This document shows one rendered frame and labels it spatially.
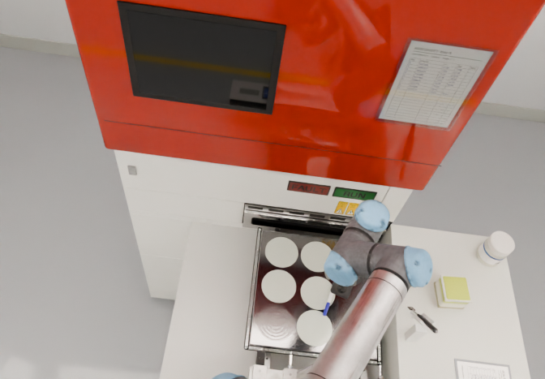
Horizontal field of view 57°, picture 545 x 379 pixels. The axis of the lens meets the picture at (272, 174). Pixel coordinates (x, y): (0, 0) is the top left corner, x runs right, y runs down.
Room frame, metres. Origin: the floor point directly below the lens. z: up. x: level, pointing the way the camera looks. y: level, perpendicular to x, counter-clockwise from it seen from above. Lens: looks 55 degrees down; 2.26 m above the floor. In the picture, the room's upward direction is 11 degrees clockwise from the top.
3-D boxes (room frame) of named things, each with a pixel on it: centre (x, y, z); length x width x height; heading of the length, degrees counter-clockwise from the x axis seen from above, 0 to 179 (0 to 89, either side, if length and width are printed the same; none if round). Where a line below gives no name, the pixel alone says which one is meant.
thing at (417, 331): (0.49, -0.44, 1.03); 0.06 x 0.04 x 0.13; 4
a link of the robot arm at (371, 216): (0.59, -0.23, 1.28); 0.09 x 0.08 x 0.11; 157
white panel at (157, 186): (0.79, 0.02, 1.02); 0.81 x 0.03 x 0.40; 94
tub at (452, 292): (0.60, -0.54, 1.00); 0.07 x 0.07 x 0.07; 8
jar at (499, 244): (0.76, -0.67, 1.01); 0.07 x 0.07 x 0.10
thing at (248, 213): (0.79, -0.16, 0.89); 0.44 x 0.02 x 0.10; 94
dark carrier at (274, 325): (0.58, -0.19, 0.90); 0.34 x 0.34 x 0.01; 4
